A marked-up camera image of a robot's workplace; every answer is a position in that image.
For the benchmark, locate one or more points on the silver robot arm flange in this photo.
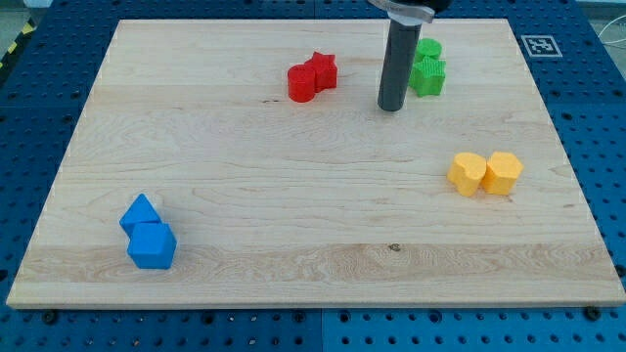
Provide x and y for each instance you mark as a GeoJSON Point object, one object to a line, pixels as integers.
{"type": "Point", "coordinates": [412, 12]}

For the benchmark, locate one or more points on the yellow hexagon block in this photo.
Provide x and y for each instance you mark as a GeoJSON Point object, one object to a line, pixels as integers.
{"type": "Point", "coordinates": [502, 172]}

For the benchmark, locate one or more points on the light wooden board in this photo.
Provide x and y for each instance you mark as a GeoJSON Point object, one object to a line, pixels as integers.
{"type": "Point", "coordinates": [331, 203]}

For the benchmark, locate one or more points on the red cylinder block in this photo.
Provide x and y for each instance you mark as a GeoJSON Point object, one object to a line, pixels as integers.
{"type": "Point", "coordinates": [301, 83]}

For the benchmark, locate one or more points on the red star block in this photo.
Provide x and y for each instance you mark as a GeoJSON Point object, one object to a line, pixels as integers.
{"type": "Point", "coordinates": [325, 71]}

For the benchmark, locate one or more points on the green star block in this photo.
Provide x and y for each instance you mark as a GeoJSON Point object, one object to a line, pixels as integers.
{"type": "Point", "coordinates": [427, 77]}

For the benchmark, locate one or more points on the yellow heart block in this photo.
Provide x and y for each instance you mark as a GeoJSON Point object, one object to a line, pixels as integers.
{"type": "Point", "coordinates": [466, 172]}

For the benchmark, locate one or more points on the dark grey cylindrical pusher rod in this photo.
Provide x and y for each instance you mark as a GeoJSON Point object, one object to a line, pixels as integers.
{"type": "Point", "coordinates": [400, 52]}

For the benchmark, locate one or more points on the green cylinder block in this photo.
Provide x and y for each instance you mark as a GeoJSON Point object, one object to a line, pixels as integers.
{"type": "Point", "coordinates": [428, 48]}

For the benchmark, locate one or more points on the blue triangle block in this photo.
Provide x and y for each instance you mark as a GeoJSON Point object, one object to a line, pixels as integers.
{"type": "Point", "coordinates": [140, 211]}

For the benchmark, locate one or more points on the blue pentagon block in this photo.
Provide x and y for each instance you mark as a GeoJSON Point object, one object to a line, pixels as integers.
{"type": "Point", "coordinates": [152, 246]}

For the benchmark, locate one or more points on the white fiducial marker tag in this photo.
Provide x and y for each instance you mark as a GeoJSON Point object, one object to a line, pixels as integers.
{"type": "Point", "coordinates": [541, 46]}

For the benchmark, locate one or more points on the yellow black hazard tape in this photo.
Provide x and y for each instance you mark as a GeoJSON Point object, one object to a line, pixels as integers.
{"type": "Point", "coordinates": [18, 45]}

